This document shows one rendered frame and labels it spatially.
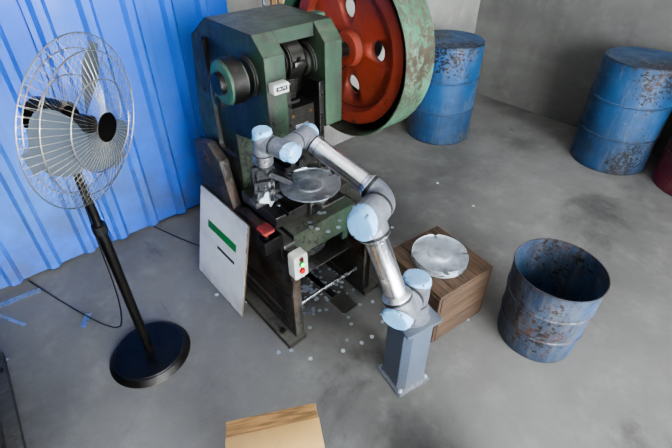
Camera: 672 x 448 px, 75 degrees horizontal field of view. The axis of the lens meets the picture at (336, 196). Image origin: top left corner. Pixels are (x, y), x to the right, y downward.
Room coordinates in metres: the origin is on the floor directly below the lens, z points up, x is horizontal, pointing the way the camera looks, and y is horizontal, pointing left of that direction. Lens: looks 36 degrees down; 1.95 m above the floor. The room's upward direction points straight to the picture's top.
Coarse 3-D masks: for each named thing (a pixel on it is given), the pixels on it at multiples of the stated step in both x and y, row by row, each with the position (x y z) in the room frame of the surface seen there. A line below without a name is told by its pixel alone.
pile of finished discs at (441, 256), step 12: (420, 240) 1.77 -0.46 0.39; (432, 240) 1.77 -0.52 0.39; (444, 240) 1.77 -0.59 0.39; (456, 240) 1.76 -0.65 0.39; (420, 252) 1.68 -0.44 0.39; (432, 252) 1.67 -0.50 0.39; (444, 252) 1.67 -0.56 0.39; (456, 252) 1.67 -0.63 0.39; (420, 264) 1.58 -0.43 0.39; (432, 264) 1.59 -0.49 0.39; (444, 264) 1.59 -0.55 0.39; (456, 264) 1.59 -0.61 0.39; (432, 276) 1.54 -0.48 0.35; (444, 276) 1.53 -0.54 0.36
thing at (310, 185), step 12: (312, 168) 1.87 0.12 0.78; (300, 180) 1.75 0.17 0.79; (312, 180) 1.75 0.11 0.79; (324, 180) 1.76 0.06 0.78; (336, 180) 1.76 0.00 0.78; (288, 192) 1.66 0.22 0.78; (300, 192) 1.66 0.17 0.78; (312, 192) 1.66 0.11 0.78; (324, 192) 1.66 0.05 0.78; (336, 192) 1.65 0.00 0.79
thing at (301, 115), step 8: (296, 96) 1.83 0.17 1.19; (296, 104) 1.78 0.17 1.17; (304, 104) 1.78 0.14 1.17; (312, 104) 1.80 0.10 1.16; (296, 112) 1.74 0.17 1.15; (304, 112) 1.77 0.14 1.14; (312, 112) 1.80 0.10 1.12; (296, 120) 1.74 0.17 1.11; (304, 120) 1.77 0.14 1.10; (312, 120) 1.79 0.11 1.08; (296, 128) 1.73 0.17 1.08; (304, 152) 1.72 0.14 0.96; (304, 160) 1.70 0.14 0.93; (312, 160) 1.75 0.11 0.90
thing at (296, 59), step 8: (296, 40) 1.81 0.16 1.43; (288, 48) 1.76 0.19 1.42; (296, 48) 1.78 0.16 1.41; (288, 56) 1.74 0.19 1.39; (296, 56) 1.76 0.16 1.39; (304, 56) 1.79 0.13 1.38; (288, 64) 1.75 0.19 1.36; (296, 64) 1.73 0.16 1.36; (304, 64) 1.76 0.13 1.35; (288, 72) 1.75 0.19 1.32; (296, 72) 1.76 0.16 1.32; (288, 80) 1.76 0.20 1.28; (296, 80) 1.77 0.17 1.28; (296, 88) 1.78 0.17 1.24
